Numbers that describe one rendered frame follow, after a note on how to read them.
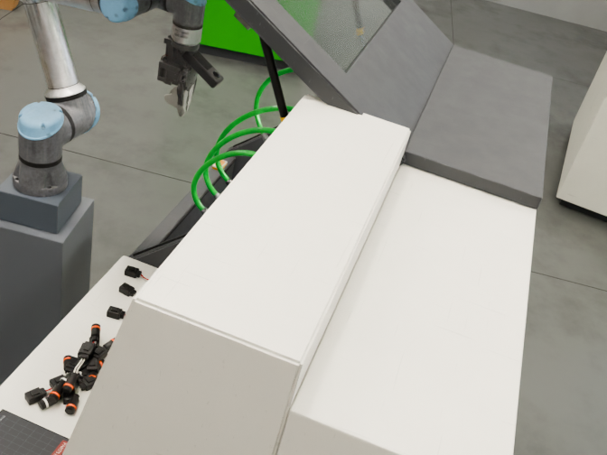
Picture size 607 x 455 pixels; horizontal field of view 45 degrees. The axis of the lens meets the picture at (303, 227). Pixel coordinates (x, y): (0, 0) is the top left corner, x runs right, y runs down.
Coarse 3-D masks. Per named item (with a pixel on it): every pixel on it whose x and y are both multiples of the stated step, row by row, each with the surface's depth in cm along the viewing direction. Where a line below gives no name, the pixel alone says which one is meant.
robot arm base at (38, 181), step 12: (24, 168) 204; (36, 168) 203; (48, 168) 205; (60, 168) 208; (24, 180) 205; (36, 180) 205; (48, 180) 207; (60, 180) 209; (24, 192) 206; (36, 192) 206; (48, 192) 207; (60, 192) 211
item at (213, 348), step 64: (320, 128) 134; (384, 128) 140; (256, 192) 113; (320, 192) 117; (384, 192) 127; (192, 256) 97; (256, 256) 100; (320, 256) 103; (128, 320) 91; (192, 320) 88; (256, 320) 90; (320, 320) 93; (128, 384) 97; (192, 384) 93; (256, 384) 90; (128, 448) 104; (192, 448) 100; (256, 448) 96
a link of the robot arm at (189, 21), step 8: (168, 0) 179; (176, 0) 178; (184, 0) 177; (192, 0) 177; (200, 0) 178; (168, 8) 181; (176, 8) 179; (184, 8) 178; (192, 8) 179; (200, 8) 180; (176, 16) 181; (184, 16) 180; (192, 16) 180; (200, 16) 181; (176, 24) 182; (184, 24) 181; (192, 24) 181; (200, 24) 183
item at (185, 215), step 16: (224, 160) 234; (208, 192) 221; (176, 208) 208; (192, 208) 210; (208, 208) 227; (160, 224) 200; (176, 224) 202; (192, 224) 217; (144, 240) 193; (160, 240) 195
